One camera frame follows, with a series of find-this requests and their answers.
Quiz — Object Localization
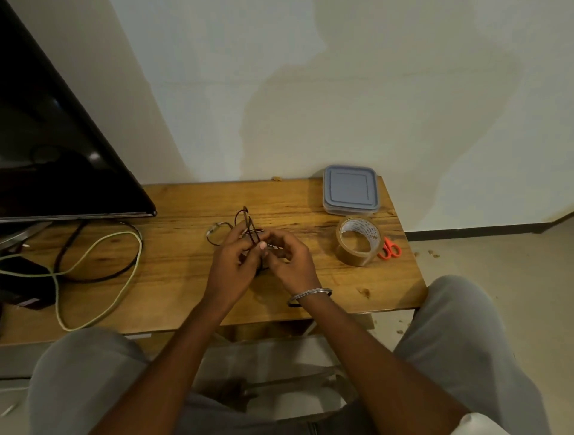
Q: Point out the person's right hand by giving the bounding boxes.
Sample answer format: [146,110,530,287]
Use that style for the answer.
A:
[251,228,323,302]

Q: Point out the person's left hand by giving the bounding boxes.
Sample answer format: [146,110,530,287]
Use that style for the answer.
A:
[204,221,269,313]

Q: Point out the thin black cable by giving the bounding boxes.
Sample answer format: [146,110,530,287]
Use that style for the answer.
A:
[206,206,281,272]

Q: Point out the person's right forearm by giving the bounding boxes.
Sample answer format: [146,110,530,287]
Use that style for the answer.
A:
[294,293,471,435]

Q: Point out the person's left forearm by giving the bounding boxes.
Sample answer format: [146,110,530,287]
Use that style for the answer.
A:
[90,299,227,435]

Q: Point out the silver metal bangle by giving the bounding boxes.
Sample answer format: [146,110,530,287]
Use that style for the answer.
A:
[287,288,333,308]

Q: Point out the brown packing tape roll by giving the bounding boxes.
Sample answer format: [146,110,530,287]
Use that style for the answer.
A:
[335,216,383,268]

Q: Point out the grey lidded plastic container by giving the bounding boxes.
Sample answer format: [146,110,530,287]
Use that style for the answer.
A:
[322,165,381,218]

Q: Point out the person's grey trousers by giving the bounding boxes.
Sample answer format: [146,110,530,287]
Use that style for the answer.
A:
[27,275,552,435]

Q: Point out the black flat screen television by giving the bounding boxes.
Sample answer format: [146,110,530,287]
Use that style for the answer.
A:
[0,0,158,224]

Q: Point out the black power adapter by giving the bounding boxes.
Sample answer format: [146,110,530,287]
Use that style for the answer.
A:
[0,255,57,311]

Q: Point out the television stand foot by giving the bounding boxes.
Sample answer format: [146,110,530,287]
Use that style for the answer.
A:
[0,221,54,252]

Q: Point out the orange handled scissors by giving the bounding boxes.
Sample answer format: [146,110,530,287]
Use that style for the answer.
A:
[378,237,402,261]

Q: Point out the pale green cable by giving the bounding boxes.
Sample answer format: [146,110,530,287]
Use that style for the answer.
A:
[0,231,143,333]

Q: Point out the thick black cable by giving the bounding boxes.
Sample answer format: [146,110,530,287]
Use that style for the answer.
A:
[53,219,143,284]

